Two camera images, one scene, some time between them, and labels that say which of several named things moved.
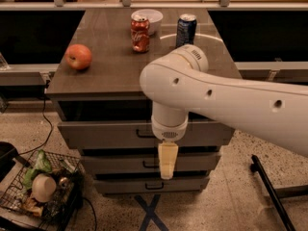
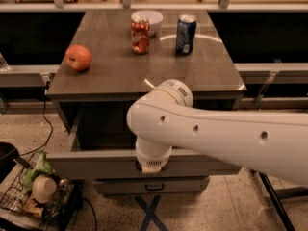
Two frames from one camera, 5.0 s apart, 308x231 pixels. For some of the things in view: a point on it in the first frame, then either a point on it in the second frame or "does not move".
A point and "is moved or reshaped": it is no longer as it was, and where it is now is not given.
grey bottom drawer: x=150 y=185 does not move
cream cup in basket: x=43 y=188 does not move
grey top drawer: x=106 y=135 is moved or reshaped
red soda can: x=140 y=35 does not move
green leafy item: x=41 y=166 does not move
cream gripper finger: x=167 y=151 → x=150 y=169
